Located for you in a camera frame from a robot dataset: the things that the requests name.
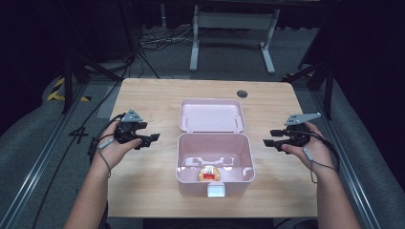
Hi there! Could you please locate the pink plastic storage box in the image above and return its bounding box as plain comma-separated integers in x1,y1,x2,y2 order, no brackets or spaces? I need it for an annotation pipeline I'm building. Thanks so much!
175,98,256,198

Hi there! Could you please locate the person's left hand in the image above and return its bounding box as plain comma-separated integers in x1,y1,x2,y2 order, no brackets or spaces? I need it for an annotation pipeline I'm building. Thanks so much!
92,120,143,175

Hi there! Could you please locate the person's right hand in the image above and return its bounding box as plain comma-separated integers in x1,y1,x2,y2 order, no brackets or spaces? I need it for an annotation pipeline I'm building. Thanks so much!
280,121,335,179

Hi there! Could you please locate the grey left gripper cable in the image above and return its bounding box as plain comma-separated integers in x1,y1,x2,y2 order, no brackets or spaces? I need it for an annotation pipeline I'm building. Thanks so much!
87,113,127,179

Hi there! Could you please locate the black metal stand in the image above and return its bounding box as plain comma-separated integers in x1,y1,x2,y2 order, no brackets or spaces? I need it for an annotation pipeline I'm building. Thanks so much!
283,47,334,121
61,0,138,115

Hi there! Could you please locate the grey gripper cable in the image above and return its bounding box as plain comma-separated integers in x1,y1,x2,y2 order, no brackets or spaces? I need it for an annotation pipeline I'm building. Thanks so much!
286,128,341,185
87,113,127,179

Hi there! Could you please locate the white metal table frame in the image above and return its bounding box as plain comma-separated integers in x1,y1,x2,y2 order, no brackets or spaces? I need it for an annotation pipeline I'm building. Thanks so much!
189,4,281,75

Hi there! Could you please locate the grey right gripper cable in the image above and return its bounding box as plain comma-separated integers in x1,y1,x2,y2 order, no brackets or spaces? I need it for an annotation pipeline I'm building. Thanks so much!
286,128,341,185

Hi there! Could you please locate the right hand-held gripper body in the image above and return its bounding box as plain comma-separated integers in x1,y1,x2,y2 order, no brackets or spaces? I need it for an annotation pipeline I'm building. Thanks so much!
269,112,322,152

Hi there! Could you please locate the bundle of floor cables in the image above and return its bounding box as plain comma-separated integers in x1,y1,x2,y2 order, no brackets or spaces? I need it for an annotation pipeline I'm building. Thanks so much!
137,25,195,53

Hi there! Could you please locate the yellow black floor tape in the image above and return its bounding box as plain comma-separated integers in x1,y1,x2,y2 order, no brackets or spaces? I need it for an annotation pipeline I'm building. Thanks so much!
47,76,92,103

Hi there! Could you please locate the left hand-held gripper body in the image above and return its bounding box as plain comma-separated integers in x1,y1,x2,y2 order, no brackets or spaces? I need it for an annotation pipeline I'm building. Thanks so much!
113,109,153,151

